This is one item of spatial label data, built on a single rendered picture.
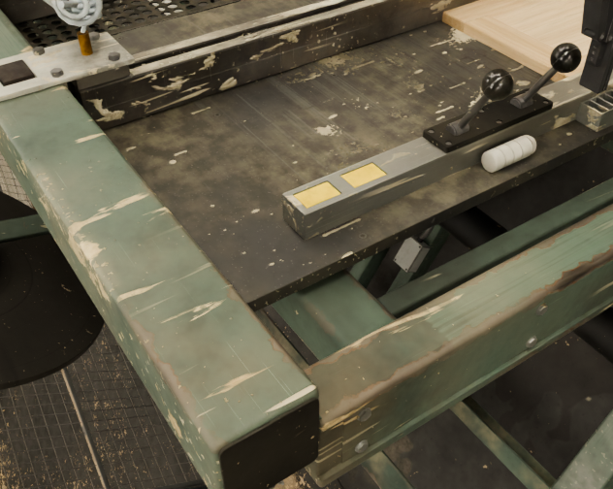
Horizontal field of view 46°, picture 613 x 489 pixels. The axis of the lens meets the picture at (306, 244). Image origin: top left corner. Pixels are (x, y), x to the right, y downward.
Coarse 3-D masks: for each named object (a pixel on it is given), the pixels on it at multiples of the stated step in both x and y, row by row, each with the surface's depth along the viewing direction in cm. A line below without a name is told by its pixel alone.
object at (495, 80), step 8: (488, 72) 85; (496, 72) 84; (504, 72) 84; (488, 80) 84; (496, 80) 84; (504, 80) 84; (512, 80) 84; (488, 88) 84; (496, 88) 84; (504, 88) 84; (512, 88) 85; (488, 96) 85; (496, 96) 85; (504, 96) 85; (480, 104) 89; (472, 112) 90; (464, 120) 92; (448, 128) 94; (456, 128) 93; (464, 128) 94
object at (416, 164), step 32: (544, 96) 103; (576, 96) 103; (512, 128) 98; (544, 128) 102; (384, 160) 91; (416, 160) 91; (448, 160) 93; (480, 160) 97; (288, 192) 86; (352, 192) 86; (384, 192) 89; (320, 224) 86
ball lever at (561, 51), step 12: (564, 48) 89; (576, 48) 89; (552, 60) 90; (564, 60) 89; (576, 60) 89; (552, 72) 93; (564, 72) 90; (540, 84) 95; (516, 96) 99; (528, 96) 98
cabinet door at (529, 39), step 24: (480, 0) 133; (504, 0) 133; (528, 0) 133; (552, 0) 134; (576, 0) 133; (456, 24) 128; (480, 24) 125; (504, 24) 125; (528, 24) 126; (552, 24) 126; (576, 24) 126; (504, 48) 120; (528, 48) 119; (552, 48) 119; (576, 72) 112
